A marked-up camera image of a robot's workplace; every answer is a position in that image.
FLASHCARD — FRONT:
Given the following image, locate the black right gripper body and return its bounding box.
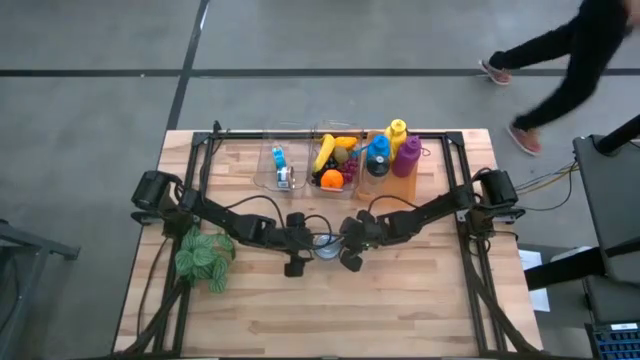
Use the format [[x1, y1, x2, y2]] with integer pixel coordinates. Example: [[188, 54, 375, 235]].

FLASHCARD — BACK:
[[339, 209, 382, 274]]

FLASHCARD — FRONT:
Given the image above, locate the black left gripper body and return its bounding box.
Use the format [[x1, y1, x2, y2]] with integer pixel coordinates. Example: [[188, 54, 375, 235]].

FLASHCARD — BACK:
[[271, 211, 315, 279]]

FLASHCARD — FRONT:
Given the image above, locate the wide tin can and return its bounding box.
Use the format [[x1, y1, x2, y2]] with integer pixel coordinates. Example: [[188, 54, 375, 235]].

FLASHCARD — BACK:
[[313, 233, 344, 262]]

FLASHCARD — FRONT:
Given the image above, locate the orange fruit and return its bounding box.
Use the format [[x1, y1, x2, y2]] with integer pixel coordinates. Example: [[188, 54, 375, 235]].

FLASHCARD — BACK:
[[319, 169, 346, 192]]

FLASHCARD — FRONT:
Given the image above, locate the red grape bunch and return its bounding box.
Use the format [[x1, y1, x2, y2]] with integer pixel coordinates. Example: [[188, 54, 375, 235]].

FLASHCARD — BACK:
[[340, 158, 360, 184]]

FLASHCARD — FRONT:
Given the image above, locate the dark purple grape bunch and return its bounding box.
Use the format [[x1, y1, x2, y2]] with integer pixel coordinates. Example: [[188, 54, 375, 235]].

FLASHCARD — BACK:
[[310, 157, 334, 188]]

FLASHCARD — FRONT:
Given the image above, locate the clear bottle with black cap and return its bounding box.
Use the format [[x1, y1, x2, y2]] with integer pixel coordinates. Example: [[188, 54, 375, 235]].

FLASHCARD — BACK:
[[358, 154, 392, 199]]

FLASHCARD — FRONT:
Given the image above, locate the yellow banana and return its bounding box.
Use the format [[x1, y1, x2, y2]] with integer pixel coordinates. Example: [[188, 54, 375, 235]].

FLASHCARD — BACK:
[[312, 133, 337, 174]]

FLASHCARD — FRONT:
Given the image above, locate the blue plastic bottle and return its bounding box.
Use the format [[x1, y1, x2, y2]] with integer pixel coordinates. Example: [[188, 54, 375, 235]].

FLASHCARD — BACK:
[[350, 134, 392, 163]]

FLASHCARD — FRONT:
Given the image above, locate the magenta plastic bottle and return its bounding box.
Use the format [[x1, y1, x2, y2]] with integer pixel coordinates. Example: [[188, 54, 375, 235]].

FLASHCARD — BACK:
[[390, 134, 432, 179]]

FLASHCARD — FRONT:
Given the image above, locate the yellow plastic bottle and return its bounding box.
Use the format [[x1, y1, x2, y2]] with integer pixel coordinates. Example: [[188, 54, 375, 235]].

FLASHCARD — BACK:
[[383, 117, 409, 162]]

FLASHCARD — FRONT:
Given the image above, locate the clear plastic bin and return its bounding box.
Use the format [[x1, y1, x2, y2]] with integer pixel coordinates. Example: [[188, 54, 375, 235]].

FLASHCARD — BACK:
[[253, 128, 315, 194], [307, 119, 365, 200]]

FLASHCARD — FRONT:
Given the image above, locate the orange translucent bin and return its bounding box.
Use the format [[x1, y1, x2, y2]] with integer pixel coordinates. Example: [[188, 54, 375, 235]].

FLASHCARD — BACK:
[[353, 130, 424, 209]]

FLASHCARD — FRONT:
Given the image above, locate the green potted plant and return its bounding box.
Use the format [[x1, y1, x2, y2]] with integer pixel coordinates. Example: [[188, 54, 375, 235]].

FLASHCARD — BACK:
[[174, 224, 237, 295]]

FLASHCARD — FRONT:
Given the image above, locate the white paper sheet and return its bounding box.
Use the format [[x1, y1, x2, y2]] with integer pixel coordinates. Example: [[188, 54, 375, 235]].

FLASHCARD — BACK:
[[517, 248, 552, 314]]

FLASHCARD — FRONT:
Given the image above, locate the black side table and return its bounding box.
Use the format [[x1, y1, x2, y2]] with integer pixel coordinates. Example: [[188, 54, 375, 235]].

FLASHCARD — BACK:
[[572, 114, 640, 287]]

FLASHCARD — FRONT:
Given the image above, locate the grey metal table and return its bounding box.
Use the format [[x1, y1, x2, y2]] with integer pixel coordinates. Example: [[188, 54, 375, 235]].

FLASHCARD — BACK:
[[0, 217, 82, 351]]

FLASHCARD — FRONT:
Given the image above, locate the person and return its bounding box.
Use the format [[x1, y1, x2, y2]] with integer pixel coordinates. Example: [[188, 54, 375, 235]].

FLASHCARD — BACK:
[[477, 0, 640, 157]]

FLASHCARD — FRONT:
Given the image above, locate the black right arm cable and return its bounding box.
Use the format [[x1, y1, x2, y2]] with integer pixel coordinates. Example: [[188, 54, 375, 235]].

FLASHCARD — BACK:
[[366, 193, 420, 217]]

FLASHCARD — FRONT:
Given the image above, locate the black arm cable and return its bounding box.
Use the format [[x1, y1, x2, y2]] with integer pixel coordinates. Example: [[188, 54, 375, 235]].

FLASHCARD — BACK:
[[366, 193, 420, 217], [222, 194, 335, 239]]

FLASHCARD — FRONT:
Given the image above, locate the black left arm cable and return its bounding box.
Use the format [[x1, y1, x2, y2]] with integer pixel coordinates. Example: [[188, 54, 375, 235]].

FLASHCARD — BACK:
[[222, 194, 335, 239]]

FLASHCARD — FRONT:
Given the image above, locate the black aluminium table frame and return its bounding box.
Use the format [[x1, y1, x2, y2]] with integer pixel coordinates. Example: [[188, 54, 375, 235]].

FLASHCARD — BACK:
[[119, 119, 549, 360]]

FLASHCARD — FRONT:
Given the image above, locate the cable bundle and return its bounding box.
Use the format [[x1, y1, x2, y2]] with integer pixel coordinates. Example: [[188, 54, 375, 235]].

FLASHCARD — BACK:
[[516, 158, 584, 214]]

